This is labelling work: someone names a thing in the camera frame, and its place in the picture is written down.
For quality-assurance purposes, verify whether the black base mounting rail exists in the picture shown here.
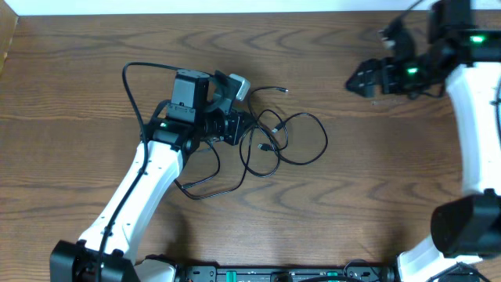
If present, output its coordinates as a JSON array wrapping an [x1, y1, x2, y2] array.
[[132, 264, 490, 282]]

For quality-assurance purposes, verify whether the green clamp handle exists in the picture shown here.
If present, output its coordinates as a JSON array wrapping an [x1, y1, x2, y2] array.
[[226, 271, 237, 282]]

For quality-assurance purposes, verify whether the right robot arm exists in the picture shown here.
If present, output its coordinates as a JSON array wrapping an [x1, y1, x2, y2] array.
[[345, 0, 500, 281]]

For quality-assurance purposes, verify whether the cardboard box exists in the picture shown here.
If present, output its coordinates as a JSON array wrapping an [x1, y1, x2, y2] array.
[[0, 0, 19, 71]]

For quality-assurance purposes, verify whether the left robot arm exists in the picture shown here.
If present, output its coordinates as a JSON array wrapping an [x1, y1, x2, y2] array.
[[49, 69, 252, 281]]

